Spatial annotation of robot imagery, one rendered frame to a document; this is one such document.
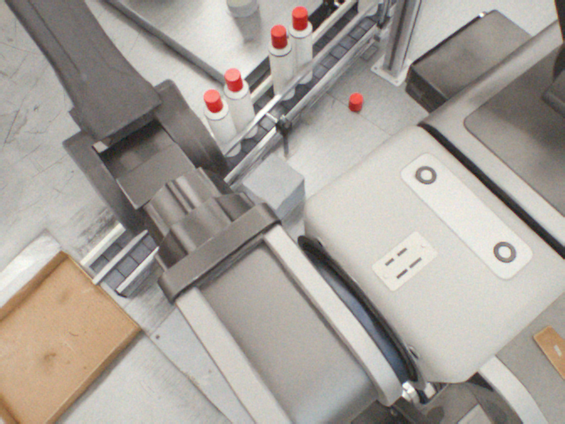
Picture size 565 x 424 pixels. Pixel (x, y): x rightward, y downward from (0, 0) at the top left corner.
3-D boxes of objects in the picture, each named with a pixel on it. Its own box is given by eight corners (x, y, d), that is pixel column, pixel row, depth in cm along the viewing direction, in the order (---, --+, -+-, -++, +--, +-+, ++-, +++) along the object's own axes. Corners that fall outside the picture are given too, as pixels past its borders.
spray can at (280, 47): (283, 80, 107) (277, 16, 88) (299, 91, 105) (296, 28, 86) (269, 93, 106) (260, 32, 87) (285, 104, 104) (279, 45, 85)
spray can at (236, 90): (246, 117, 104) (231, 59, 85) (262, 128, 102) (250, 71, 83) (232, 131, 103) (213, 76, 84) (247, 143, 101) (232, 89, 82)
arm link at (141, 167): (146, 225, 31) (208, 183, 32) (81, 130, 34) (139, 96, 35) (178, 260, 39) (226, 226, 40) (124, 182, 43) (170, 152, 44)
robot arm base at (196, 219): (210, 323, 37) (166, 300, 25) (161, 251, 39) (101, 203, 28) (289, 262, 38) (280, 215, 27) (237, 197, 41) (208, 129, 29)
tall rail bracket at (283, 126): (273, 137, 107) (266, 97, 92) (295, 153, 105) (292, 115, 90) (265, 145, 106) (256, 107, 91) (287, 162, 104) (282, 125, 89)
